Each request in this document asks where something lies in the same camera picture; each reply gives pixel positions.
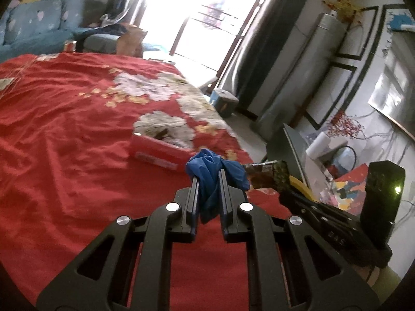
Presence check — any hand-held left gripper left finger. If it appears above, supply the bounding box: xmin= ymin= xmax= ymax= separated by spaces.
xmin=36 ymin=176 xmax=199 ymax=311

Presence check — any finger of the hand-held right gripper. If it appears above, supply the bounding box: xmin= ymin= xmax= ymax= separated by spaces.
xmin=278 ymin=186 xmax=328 ymax=216

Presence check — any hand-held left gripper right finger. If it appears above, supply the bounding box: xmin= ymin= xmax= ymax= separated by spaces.
xmin=218 ymin=168 xmax=380 ymax=311

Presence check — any yellow-rimmed trash bin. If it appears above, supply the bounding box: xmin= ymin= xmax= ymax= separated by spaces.
xmin=287 ymin=175 xmax=320 ymax=203

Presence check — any dark foil snack wrapper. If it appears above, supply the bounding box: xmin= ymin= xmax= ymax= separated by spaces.
xmin=241 ymin=160 xmax=291 ymax=191

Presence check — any blue cloth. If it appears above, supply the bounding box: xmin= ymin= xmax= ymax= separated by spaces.
xmin=185 ymin=148 xmax=251 ymax=225

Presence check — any colourful printed sheet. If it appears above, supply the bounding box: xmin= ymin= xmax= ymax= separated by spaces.
xmin=319 ymin=164 xmax=370 ymax=217

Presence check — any dark grey board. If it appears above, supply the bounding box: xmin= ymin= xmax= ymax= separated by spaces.
xmin=266 ymin=123 xmax=310 ymax=185

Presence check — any blue plastic basin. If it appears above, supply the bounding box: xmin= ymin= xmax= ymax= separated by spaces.
xmin=331 ymin=144 xmax=357 ymax=172

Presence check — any white paper roll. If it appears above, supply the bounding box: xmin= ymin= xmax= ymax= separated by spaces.
xmin=306 ymin=132 xmax=331 ymax=159

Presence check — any red tissue packet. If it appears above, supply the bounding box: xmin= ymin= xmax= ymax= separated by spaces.
xmin=129 ymin=132 xmax=195 ymax=172

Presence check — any red flower decoration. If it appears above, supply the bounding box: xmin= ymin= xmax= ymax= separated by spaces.
xmin=327 ymin=110 xmax=364 ymax=140

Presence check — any blue storage box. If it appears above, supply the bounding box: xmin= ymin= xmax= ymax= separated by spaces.
xmin=210 ymin=88 xmax=240 ymax=118

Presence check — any shiny flat screen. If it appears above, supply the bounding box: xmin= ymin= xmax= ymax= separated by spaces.
xmin=368 ymin=32 xmax=415 ymax=133

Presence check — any grey standing air conditioner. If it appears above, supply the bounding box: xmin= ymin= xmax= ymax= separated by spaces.
xmin=256 ymin=11 xmax=347 ymax=137

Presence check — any grey table with drawer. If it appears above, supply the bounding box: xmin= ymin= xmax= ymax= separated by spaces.
xmin=195 ymin=74 xmax=219 ymax=96

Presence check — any red floral blanket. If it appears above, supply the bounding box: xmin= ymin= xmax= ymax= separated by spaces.
xmin=0 ymin=52 xmax=292 ymax=311

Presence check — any dark grey curtain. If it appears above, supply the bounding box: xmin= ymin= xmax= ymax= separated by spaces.
xmin=217 ymin=0 xmax=320 ymax=117

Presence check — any brown paper bag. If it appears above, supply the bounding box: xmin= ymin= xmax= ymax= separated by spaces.
xmin=116 ymin=26 xmax=148 ymax=57

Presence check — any yellow flower decoration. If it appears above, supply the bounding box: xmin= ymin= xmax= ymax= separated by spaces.
xmin=321 ymin=0 xmax=364 ymax=26

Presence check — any window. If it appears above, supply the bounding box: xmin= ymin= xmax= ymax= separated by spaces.
xmin=139 ymin=0 xmax=273 ymax=72

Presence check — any blue sofa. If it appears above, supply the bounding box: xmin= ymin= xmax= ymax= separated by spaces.
xmin=0 ymin=0 xmax=146 ymax=62

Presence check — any blue wall picture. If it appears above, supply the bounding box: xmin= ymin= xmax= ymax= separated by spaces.
xmin=387 ymin=6 xmax=415 ymax=34

